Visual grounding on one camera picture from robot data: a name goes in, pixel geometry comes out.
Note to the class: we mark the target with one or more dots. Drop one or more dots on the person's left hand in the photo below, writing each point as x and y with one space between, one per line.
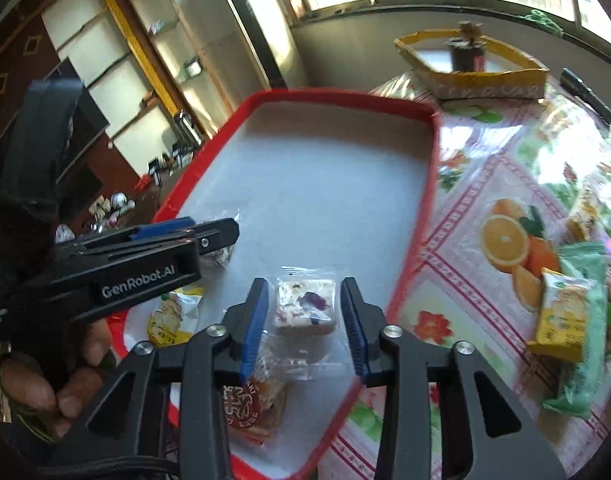
52 384

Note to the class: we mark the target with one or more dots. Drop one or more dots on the yellow biscuit packet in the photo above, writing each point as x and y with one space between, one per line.
563 317

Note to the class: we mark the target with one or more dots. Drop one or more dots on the floral plastic tablecloth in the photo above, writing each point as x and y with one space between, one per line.
508 175

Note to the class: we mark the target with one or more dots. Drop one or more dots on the black flashlight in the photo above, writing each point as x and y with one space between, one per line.
574 85

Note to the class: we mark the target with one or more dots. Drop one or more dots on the yellow snack packet in tray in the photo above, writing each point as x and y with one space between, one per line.
175 319

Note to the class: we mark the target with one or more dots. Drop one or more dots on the red-print cracker packet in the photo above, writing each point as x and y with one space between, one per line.
254 411

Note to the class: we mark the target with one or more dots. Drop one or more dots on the red rectangular tray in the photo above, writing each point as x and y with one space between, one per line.
323 180

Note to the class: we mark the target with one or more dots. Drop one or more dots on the small yellow packet on table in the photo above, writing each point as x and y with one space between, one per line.
585 216

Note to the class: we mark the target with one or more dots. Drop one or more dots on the green cloth on windowsill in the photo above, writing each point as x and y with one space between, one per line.
544 22

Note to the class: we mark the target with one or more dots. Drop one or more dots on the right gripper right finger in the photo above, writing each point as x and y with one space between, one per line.
386 356

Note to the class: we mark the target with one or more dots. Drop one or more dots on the green wafer packet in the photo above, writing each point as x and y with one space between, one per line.
579 380

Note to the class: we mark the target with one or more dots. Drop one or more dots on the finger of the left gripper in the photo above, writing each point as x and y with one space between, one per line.
161 228
217 238

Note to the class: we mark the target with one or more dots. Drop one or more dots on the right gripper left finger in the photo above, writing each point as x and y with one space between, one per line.
222 355

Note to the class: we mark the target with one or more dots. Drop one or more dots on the white nougat candy packet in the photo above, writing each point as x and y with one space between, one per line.
306 301

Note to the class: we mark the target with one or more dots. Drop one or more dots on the yellow cardboard box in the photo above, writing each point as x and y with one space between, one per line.
451 69

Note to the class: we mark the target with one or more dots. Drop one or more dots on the dark bottle in box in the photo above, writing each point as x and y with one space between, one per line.
467 49

